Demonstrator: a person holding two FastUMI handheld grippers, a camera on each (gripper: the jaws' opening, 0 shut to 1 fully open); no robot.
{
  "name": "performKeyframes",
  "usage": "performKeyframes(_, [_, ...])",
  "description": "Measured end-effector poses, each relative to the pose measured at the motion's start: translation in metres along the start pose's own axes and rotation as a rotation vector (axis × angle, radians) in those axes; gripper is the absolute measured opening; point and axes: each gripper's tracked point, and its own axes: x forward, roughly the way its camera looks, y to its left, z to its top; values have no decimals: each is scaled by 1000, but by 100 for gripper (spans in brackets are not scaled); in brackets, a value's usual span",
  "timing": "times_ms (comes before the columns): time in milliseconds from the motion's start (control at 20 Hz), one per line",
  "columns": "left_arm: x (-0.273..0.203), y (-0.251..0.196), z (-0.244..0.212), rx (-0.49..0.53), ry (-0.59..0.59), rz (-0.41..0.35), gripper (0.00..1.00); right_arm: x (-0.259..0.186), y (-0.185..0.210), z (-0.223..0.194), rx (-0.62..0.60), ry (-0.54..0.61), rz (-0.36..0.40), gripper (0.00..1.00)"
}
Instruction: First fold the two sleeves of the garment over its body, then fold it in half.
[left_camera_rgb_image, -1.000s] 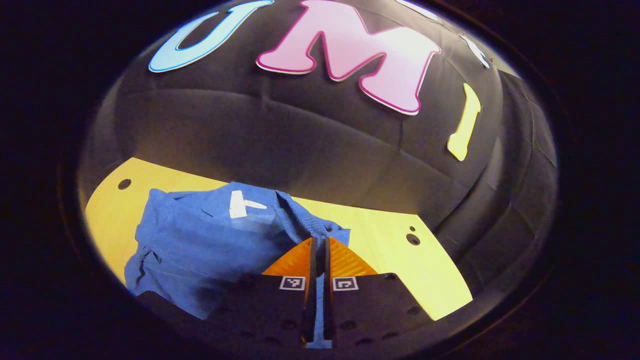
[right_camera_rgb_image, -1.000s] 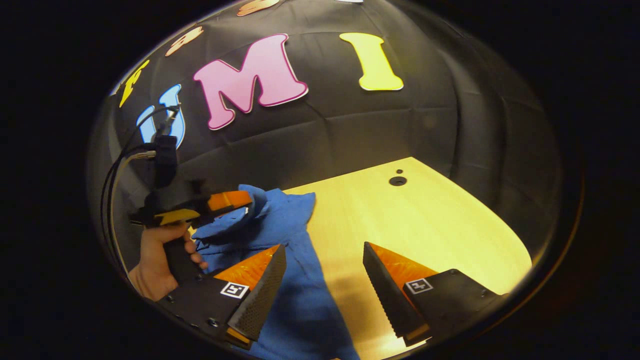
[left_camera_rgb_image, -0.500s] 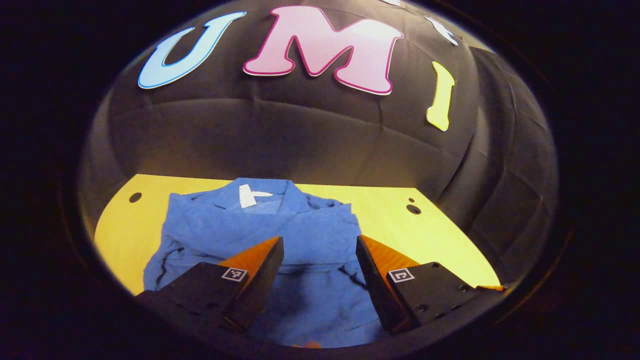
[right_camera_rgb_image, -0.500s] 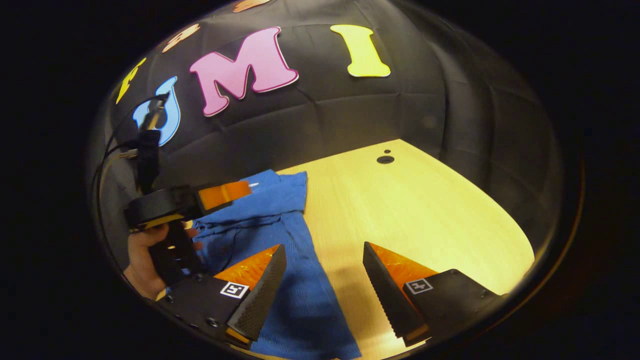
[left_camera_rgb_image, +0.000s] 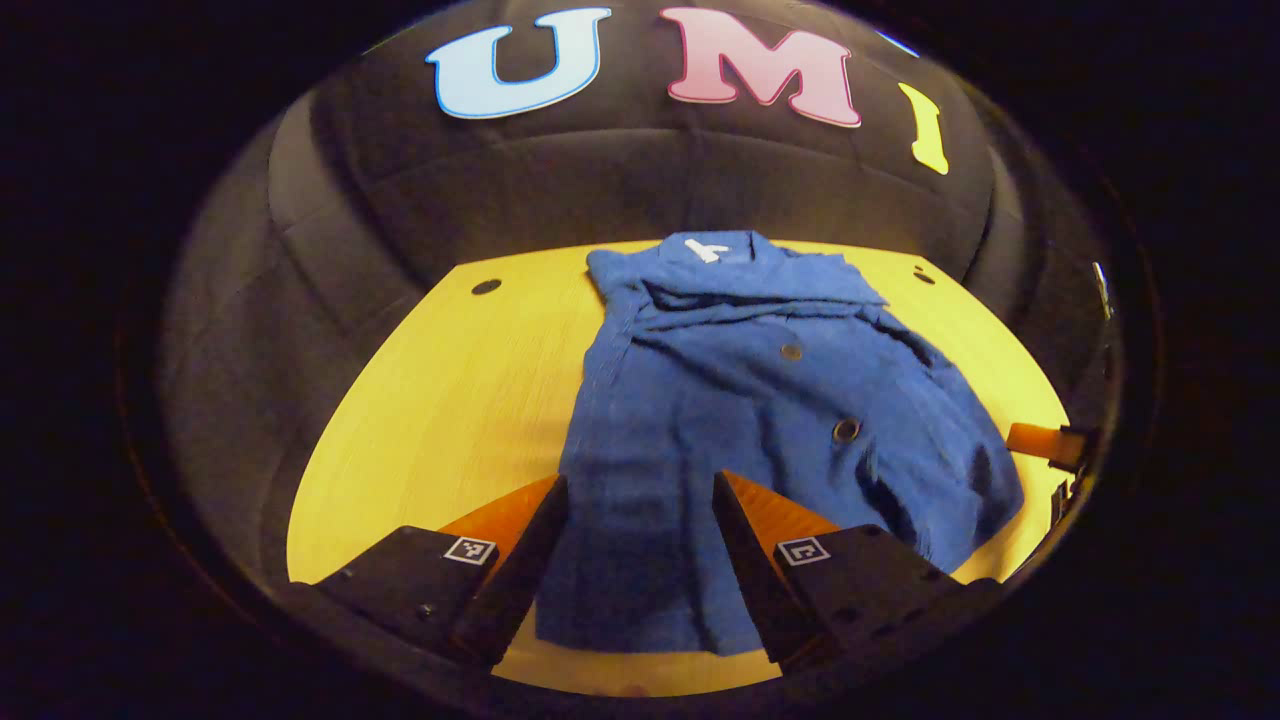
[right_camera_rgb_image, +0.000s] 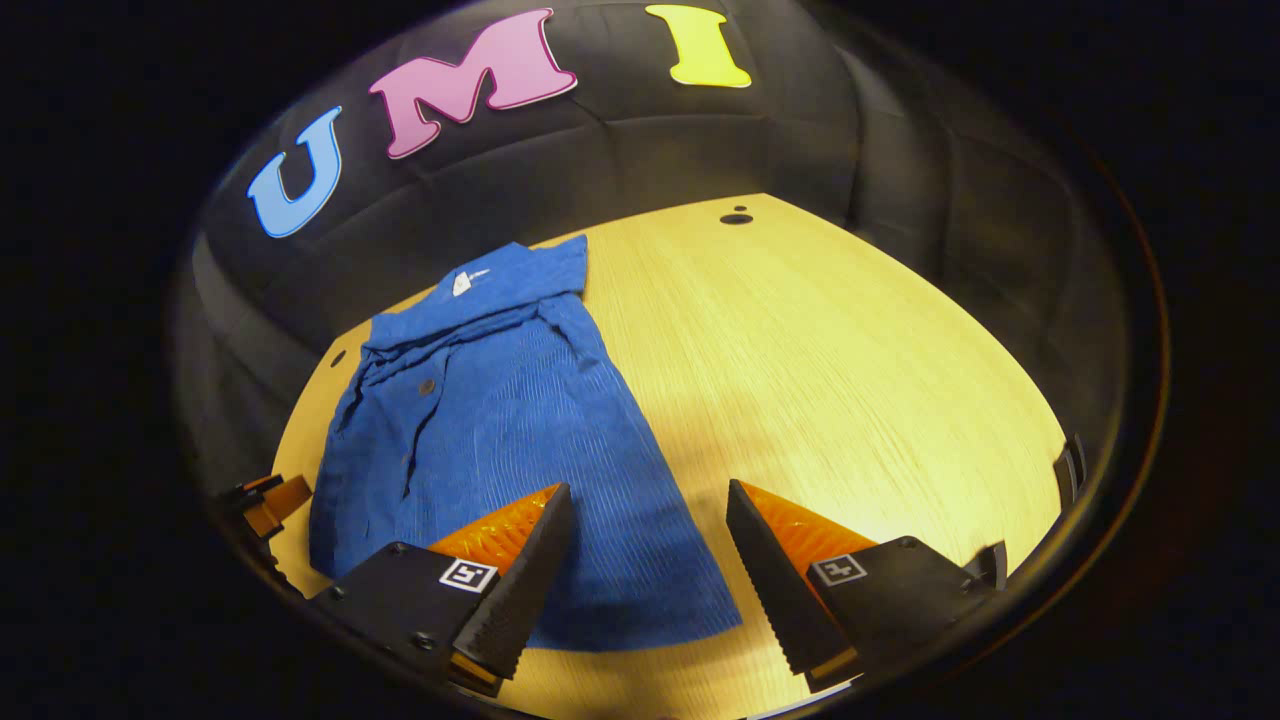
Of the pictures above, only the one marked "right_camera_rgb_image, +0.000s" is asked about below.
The dark curved object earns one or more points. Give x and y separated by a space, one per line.
990 565
1070 470

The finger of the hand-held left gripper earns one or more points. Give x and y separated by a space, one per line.
280 500

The blue button shirt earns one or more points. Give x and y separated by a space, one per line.
500 450

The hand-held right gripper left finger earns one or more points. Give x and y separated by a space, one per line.
525 590

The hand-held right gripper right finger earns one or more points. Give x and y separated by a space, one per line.
770 590

